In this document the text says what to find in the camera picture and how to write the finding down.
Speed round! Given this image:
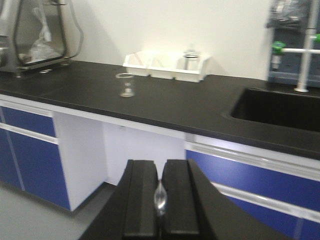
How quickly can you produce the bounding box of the white lab faucet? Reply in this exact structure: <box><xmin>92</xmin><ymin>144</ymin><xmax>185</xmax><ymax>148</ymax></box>
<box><xmin>271</xmin><ymin>0</ymin><xmax>320</xmax><ymax>93</ymax></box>

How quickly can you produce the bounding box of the steel lab appliance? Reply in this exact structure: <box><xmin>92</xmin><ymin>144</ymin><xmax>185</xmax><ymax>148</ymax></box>
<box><xmin>0</xmin><ymin>0</ymin><xmax>84</xmax><ymax>78</ymax></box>

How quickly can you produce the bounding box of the white storage bin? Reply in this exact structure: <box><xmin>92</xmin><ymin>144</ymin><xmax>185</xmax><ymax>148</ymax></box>
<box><xmin>149</xmin><ymin>52</ymin><xmax>182</xmax><ymax>80</ymax></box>
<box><xmin>122</xmin><ymin>50</ymin><xmax>156</xmax><ymax>77</ymax></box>
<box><xmin>173</xmin><ymin>55</ymin><xmax>212</xmax><ymax>83</ymax></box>

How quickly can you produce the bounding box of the black lab sink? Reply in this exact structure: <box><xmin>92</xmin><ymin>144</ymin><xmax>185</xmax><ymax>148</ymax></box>
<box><xmin>223</xmin><ymin>87</ymin><xmax>320</xmax><ymax>133</ymax></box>

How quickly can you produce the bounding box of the white right storage bin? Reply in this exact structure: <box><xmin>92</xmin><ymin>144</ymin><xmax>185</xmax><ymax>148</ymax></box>
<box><xmin>173</xmin><ymin>55</ymin><xmax>212</xmax><ymax>83</ymax></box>

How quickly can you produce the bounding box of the blue right cabinet drawer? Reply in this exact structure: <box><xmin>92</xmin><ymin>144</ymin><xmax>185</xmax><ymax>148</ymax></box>
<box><xmin>185</xmin><ymin>150</ymin><xmax>320</xmax><ymax>212</ymax></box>

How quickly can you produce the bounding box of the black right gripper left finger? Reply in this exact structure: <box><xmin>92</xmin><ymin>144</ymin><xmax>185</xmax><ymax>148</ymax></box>
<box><xmin>80</xmin><ymin>159</ymin><xmax>158</xmax><ymax>240</ymax></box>

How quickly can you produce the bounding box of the clear beaker on bench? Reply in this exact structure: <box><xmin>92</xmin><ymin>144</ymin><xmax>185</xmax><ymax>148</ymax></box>
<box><xmin>115</xmin><ymin>72</ymin><xmax>135</xmax><ymax>98</ymax></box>

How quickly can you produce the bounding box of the blue left cabinet door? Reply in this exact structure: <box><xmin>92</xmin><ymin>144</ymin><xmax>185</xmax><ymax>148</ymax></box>
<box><xmin>0</xmin><ymin>129</ymin><xmax>71</xmax><ymax>210</ymax></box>

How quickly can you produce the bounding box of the round glass flask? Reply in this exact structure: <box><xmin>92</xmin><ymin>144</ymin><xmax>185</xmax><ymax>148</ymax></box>
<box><xmin>183</xmin><ymin>43</ymin><xmax>199</xmax><ymax>59</ymax></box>

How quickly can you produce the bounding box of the white middle storage bin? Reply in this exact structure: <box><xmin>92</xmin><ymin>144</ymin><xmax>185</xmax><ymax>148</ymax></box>
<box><xmin>149</xmin><ymin>52</ymin><xmax>182</xmax><ymax>80</ymax></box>

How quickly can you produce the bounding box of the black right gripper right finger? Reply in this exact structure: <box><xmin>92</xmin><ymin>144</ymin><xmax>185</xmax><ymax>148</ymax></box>
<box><xmin>161</xmin><ymin>159</ymin><xmax>283</xmax><ymax>240</ymax></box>

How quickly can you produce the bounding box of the clear glass beaker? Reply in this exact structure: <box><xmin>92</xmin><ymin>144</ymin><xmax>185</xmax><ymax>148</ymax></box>
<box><xmin>153</xmin><ymin>180</ymin><xmax>168</xmax><ymax>216</ymax></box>

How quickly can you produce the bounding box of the white left storage bin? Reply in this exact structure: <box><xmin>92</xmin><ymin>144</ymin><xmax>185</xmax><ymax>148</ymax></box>
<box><xmin>122</xmin><ymin>50</ymin><xmax>156</xmax><ymax>77</ymax></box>

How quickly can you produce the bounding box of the blue left cabinet drawer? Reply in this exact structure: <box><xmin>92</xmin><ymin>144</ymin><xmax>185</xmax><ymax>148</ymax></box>
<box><xmin>0</xmin><ymin>106</ymin><xmax>56</xmax><ymax>137</ymax></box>

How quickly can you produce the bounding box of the blue cabinet drawer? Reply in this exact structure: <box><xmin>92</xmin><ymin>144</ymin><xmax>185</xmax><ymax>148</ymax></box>
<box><xmin>0</xmin><ymin>106</ymin><xmax>56</xmax><ymax>137</ymax></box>
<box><xmin>185</xmin><ymin>150</ymin><xmax>320</xmax><ymax>212</ymax></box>

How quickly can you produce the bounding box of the blue right lower drawer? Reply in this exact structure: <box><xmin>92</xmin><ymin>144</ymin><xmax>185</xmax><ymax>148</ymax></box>
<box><xmin>224</xmin><ymin>192</ymin><xmax>320</xmax><ymax>240</ymax></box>

